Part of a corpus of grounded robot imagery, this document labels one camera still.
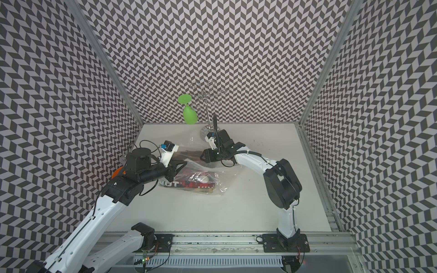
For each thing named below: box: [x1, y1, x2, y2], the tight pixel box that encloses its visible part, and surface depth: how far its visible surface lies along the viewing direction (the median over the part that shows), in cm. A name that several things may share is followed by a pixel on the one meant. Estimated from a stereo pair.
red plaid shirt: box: [159, 171, 217, 190], surface depth 83 cm
